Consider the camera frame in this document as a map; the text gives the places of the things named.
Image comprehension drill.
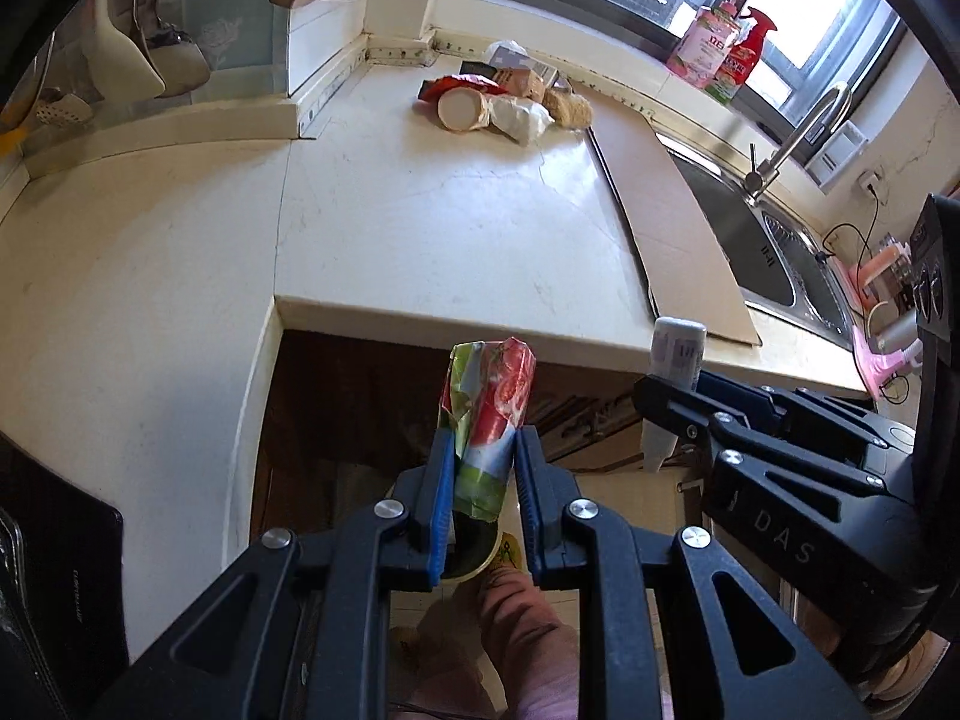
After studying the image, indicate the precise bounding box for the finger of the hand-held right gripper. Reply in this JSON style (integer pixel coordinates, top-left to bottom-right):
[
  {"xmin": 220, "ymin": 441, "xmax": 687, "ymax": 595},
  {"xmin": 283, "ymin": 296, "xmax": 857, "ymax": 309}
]
[
  {"xmin": 634, "ymin": 375, "xmax": 912, "ymax": 500},
  {"xmin": 697, "ymin": 371, "xmax": 920, "ymax": 470}
]

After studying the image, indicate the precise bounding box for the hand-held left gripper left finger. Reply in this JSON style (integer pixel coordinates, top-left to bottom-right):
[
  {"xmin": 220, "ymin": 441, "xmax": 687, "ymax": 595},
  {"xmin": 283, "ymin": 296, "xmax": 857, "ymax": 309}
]
[{"xmin": 90, "ymin": 427, "xmax": 460, "ymax": 720}]

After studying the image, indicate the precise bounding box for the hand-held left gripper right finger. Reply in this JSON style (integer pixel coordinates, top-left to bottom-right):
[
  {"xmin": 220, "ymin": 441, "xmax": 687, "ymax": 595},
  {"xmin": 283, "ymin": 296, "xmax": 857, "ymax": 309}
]
[{"xmin": 514, "ymin": 426, "xmax": 871, "ymax": 720}]

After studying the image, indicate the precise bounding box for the round cream trash bin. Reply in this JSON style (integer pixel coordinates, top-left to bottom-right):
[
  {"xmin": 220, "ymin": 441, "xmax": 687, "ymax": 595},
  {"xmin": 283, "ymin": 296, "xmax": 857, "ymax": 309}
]
[{"xmin": 386, "ymin": 499, "xmax": 526, "ymax": 584}]

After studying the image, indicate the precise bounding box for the white plastic bottle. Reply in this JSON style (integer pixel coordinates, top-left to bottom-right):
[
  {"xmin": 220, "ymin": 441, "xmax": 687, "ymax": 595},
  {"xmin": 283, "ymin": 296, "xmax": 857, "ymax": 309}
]
[{"xmin": 641, "ymin": 317, "xmax": 708, "ymax": 473}]

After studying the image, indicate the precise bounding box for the red green snack packet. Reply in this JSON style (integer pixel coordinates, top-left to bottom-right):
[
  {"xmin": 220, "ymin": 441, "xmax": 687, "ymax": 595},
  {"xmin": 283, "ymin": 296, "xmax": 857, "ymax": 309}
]
[{"xmin": 439, "ymin": 337, "xmax": 539, "ymax": 522}]

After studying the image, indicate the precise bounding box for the green tan milk carton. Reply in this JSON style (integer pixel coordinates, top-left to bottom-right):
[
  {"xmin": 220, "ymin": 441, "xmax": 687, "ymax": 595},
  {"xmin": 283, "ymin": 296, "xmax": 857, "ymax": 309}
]
[{"xmin": 461, "ymin": 60, "xmax": 552, "ymax": 101}]

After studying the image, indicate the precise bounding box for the person's right hand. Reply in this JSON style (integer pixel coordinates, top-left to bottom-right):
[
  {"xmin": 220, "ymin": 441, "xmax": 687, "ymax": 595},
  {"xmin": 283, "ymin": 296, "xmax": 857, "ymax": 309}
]
[{"xmin": 855, "ymin": 637, "xmax": 955, "ymax": 700}]

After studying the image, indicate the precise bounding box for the person's right leg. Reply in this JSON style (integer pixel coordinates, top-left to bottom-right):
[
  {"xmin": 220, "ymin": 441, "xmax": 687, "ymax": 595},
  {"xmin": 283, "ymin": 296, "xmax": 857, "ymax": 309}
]
[{"xmin": 409, "ymin": 566, "xmax": 584, "ymax": 720}]

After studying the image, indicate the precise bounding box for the pink desk lamp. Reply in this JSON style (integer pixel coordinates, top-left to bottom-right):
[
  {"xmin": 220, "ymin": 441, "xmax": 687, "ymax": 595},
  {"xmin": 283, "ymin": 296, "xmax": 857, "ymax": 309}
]
[{"xmin": 851, "ymin": 300, "xmax": 925, "ymax": 400}]

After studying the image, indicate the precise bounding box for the stainless steel sink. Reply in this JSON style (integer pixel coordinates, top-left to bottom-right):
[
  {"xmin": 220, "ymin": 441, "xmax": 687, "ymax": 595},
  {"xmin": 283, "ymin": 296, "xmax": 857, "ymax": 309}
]
[{"xmin": 656, "ymin": 131, "xmax": 865, "ymax": 346}]

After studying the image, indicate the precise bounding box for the brown cardboard sheet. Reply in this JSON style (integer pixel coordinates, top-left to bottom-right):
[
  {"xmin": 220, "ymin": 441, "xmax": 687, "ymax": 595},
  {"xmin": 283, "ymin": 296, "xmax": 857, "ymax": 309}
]
[{"xmin": 589, "ymin": 116, "xmax": 762, "ymax": 350}]

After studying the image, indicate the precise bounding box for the pink small appliance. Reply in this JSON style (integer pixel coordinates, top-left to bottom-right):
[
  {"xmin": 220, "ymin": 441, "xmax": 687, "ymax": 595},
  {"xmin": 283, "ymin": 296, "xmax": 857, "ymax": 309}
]
[{"xmin": 855, "ymin": 236, "xmax": 913, "ymax": 302}]

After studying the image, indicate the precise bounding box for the steel kitchen faucet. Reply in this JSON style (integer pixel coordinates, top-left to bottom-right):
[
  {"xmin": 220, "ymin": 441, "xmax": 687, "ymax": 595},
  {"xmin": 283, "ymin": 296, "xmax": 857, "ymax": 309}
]
[{"xmin": 742, "ymin": 82, "xmax": 853, "ymax": 205}]

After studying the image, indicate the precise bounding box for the red spray bottle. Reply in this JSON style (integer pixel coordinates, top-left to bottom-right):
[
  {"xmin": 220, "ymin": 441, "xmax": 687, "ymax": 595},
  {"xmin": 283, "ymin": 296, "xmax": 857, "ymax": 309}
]
[{"xmin": 712, "ymin": 7, "xmax": 778, "ymax": 106}]

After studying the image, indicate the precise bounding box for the white plastic bag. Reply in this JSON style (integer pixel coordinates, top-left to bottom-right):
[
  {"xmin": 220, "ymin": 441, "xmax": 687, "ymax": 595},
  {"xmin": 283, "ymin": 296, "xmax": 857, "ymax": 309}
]
[{"xmin": 487, "ymin": 96, "xmax": 556, "ymax": 145}]

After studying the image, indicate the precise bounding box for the pink soap pouch bottle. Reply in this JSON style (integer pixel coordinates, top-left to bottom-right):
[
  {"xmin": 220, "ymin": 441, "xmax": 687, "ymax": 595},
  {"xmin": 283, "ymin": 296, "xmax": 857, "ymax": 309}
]
[{"xmin": 667, "ymin": 0, "xmax": 747, "ymax": 87}]

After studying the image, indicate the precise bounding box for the paper noodle cup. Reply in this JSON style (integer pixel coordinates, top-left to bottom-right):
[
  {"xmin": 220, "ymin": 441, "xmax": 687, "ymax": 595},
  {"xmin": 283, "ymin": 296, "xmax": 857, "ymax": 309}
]
[{"xmin": 437, "ymin": 88, "xmax": 493, "ymax": 133}]

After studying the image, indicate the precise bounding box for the red plastic wrapper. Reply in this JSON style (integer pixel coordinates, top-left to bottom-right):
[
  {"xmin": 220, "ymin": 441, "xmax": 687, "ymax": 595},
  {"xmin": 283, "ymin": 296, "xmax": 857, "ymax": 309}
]
[{"xmin": 418, "ymin": 75, "xmax": 511, "ymax": 106}]

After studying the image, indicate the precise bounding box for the black glass cooktop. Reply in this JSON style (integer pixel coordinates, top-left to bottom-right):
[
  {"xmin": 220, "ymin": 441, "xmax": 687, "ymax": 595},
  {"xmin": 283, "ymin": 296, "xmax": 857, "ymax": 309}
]
[{"xmin": 0, "ymin": 431, "xmax": 125, "ymax": 720}]

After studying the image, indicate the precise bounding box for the metal ladle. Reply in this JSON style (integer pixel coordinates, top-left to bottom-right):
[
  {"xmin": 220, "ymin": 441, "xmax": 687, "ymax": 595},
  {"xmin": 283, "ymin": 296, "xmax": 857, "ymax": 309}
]
[{"xmin": 139, "ymin": 0, "xmax": 213, "ymax": 99}]

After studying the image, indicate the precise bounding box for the white slotted spoon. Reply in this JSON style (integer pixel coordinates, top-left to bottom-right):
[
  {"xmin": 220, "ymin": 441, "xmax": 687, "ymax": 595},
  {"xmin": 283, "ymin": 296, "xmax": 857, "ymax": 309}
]
[{"xmin": 34, "ymin": 90, "xmax": 95, "ymax": 127}]

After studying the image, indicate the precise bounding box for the black power cable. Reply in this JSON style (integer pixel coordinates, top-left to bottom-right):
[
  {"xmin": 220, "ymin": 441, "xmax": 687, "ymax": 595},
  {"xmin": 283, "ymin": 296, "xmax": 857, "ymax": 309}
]
[{"xmin": 821, "ymin": 187, "xmax": 887, "ymax": 265}]

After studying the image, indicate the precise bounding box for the white wall box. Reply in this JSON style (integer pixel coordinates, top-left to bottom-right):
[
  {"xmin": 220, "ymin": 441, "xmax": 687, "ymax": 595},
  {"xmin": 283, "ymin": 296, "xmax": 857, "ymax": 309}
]
[{"xmin": 814, "ymin": 122, "xmax": 871, "ymax": 190}]

